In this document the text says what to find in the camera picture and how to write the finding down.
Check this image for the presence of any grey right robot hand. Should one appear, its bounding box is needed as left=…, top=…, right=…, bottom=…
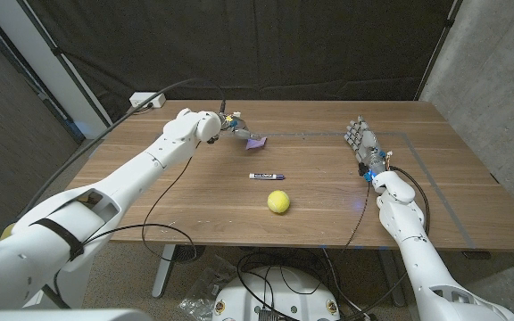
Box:
left=344, top=114, right=394, bottom=182

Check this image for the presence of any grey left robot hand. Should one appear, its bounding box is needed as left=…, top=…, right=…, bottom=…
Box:
left=215, top=111, right=268, bottom=144

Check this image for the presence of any purple sticky note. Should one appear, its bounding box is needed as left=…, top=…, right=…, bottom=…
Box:
left=245, top=136, right=268, bottom=151

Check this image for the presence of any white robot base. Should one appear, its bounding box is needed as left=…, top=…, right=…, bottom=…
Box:
left=211, top=266, right=342, bottom=321

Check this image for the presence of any yellow tennis ball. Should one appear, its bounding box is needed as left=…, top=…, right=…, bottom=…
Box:
left=267, top=190, right=292, bottom=215

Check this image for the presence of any black and white marker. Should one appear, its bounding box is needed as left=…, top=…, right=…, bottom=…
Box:
left=248, top=172, right=286, bottom=181

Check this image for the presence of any black backdrop curtain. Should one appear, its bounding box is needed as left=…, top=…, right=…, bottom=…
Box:
left=24, top=0, right=460, bottom=127

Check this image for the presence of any white power strip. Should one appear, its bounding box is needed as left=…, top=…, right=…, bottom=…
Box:
left=128, top=91, right=167, bottom=110

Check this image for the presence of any black backdrop stand pole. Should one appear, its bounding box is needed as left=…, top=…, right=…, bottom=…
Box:
left=15, top=0, right=114, bottom=131
left=414, top=0, right=464, bottom=102

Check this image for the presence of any black round floor fan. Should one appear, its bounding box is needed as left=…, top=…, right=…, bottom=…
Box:
left=174, top=244, right=206, bottom=264

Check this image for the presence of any grey table leg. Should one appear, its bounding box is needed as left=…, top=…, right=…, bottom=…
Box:
left=377, top=249, right=406, bottom=308

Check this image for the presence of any clear plastic bag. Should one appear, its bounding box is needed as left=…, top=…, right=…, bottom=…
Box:
left=177, top=256, right=240, bottom=321

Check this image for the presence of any white table leg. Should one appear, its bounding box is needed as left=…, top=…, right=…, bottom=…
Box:
left=152, top=243, right=177, bottom=299

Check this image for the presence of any yellow black floor object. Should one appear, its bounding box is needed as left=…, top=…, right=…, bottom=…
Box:
left=0, top=221, right=18, bottom=243

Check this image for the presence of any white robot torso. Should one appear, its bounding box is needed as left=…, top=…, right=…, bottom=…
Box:
left=0, top=308, right=153, bottom=321

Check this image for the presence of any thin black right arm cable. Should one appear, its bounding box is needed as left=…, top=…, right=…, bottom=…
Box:
left=339, top=180, right=372, bottom=251

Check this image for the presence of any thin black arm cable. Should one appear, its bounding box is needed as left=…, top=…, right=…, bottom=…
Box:
left=339, top=180, right=372, bottom=251
left=80, top=153, right=198, bottom=264

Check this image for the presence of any black power strip cord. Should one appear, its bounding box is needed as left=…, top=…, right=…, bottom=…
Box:
left=127, top=102, right=154, bottom=116

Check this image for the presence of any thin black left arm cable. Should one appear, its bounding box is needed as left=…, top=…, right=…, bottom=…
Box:
left=80, top=153, right=198, bottom=264

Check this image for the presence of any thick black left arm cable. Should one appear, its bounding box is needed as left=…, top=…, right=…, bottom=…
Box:
left=15, top=78, right=228, bottom=218

